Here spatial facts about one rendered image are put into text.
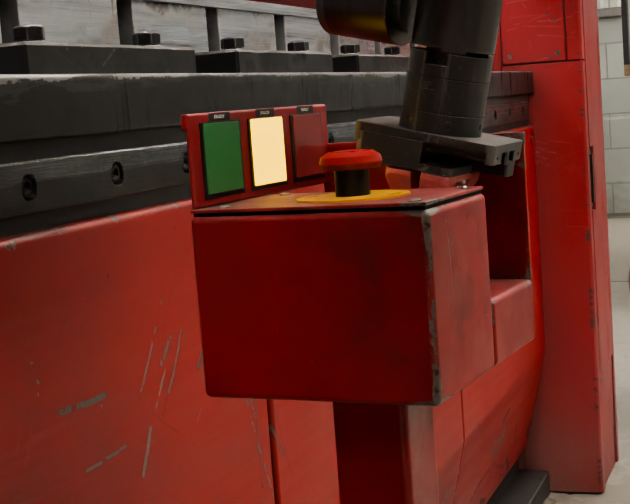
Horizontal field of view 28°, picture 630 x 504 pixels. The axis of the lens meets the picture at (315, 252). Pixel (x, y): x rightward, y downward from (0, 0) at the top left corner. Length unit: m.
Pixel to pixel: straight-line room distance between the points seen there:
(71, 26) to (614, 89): 6.98
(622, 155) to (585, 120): 5.48
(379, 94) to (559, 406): 1.21
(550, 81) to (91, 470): 1.78
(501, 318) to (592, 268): 1.75
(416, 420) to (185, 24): 0.67
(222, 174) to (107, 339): 0.21
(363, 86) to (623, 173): 6.55
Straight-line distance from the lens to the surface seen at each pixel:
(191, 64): 1.25
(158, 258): 1.03
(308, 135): 0.92
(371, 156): 0.78
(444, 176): 0.84
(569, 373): 2.64
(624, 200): 8.06
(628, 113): 8.02
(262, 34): 1.58
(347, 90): 1.48
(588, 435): 2.66
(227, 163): 0.82
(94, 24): 1.22
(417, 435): 0.85
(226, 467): 1.15
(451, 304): 0.75
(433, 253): 0.72
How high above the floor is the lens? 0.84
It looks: 7 degrees down
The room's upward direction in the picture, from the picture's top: 4 degrees counter-clockwise
